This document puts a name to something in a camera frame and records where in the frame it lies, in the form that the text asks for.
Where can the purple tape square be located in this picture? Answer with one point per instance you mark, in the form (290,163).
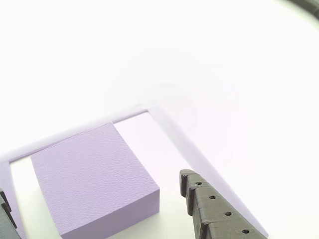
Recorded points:
(199,159)

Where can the large purple cube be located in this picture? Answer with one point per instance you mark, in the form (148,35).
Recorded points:
(94,179)

